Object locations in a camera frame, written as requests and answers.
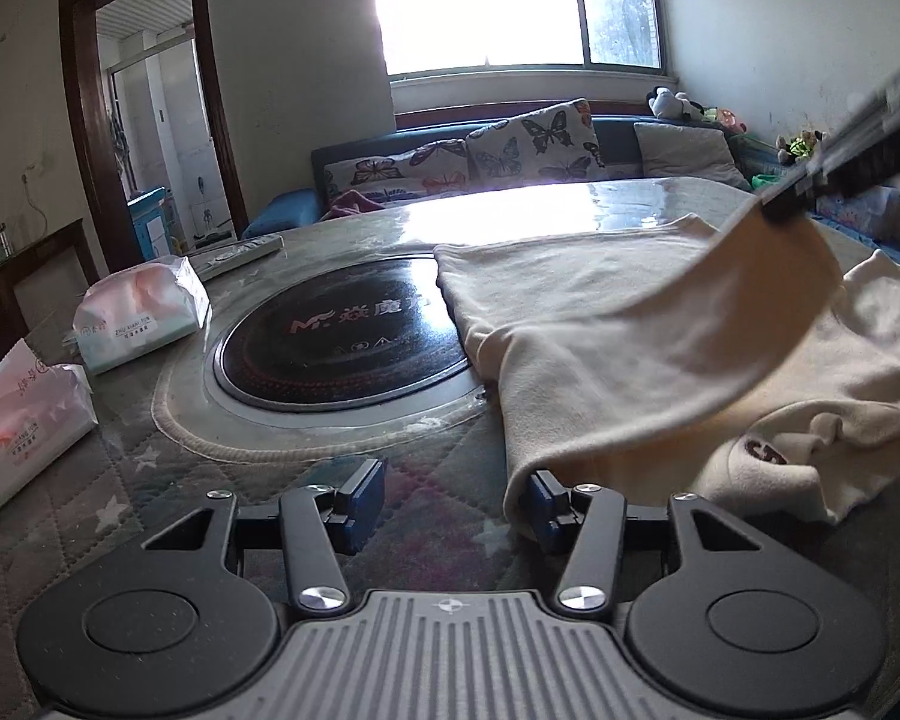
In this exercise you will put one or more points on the cream sweatshirt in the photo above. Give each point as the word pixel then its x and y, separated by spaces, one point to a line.
pixel 592 300

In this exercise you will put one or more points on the white pink tissue pack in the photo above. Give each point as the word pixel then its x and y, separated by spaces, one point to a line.
pixel 22 435

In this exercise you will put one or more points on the wide butterfly print cushion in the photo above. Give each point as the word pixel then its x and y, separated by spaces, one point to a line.
pixel 390 169

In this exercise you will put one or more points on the colourful toys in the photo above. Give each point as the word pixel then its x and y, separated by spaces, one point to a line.
pixel 727 121

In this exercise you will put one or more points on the pink cloth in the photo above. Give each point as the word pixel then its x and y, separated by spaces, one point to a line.
pixel 352 204

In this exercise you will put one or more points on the grey pillow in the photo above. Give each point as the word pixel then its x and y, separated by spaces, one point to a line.
pixel 682 150

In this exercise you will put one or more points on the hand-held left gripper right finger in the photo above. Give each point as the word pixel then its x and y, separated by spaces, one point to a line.
pixel 544 511

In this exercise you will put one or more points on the round black induction cooktop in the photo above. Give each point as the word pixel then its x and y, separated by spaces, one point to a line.
pixel 307 345

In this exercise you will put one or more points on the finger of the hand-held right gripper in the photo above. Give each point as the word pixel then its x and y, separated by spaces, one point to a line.
pixel 855 165

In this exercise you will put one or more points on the clear storage box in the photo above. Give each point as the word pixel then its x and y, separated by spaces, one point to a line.
pixel 870 206

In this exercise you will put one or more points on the green plastic bowl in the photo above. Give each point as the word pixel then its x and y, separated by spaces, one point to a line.
pixel 763 181

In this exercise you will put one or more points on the square butterfly print cushion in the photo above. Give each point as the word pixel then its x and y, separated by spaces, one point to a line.
pixel 532 139

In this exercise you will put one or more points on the white green tissue pack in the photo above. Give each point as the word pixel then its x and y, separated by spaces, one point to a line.
pixel 135 311

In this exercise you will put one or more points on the small plush toys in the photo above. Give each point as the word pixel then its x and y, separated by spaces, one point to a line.
pixel 799 144

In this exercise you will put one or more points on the blue cabinet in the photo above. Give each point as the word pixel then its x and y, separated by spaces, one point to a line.
pixel 146 229

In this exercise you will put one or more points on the dark wooden door frame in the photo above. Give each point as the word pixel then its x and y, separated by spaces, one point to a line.
pixel 82 90

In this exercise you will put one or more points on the blue sofa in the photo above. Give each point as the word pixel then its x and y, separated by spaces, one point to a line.
pixel 285 210

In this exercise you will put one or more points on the grey remote control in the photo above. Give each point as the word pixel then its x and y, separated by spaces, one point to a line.
pixel 240 253

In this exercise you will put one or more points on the panda plush toy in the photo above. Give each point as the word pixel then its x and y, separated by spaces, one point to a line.
pixel 667 101

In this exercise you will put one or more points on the wooden chair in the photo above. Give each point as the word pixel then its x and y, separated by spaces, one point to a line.
pixel 45 247

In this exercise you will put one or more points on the window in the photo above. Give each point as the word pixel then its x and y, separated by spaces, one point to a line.
pixel 480 0

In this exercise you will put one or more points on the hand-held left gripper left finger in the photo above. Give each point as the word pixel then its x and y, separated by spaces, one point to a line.
pixel 364 501

